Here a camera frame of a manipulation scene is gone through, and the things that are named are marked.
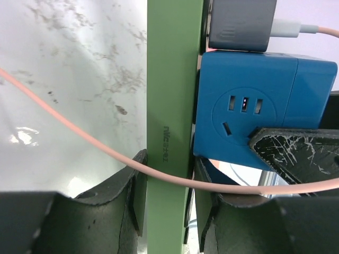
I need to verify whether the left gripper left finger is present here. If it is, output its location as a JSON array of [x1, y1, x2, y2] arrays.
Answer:
[[0, 148, 148, 254]]

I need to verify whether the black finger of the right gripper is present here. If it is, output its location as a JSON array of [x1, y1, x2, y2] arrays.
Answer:
[[247, 89, 339, 198]]

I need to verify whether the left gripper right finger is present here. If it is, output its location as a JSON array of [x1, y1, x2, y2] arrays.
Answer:
[[184, 156, 339, 254]]

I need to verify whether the blue cube adapter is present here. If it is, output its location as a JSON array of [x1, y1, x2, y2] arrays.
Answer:
[[193, 51, 338, 170]]

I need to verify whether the thin pink cable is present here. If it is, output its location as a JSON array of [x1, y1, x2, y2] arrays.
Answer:
[[0, 17, 339, 195]]

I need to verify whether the grey usb charger plug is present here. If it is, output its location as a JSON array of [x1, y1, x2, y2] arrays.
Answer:
[[208, 0, 276, 52]]

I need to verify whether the green power strip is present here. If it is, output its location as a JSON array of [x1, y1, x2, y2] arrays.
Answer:
[[146, 1, 203, 253]]

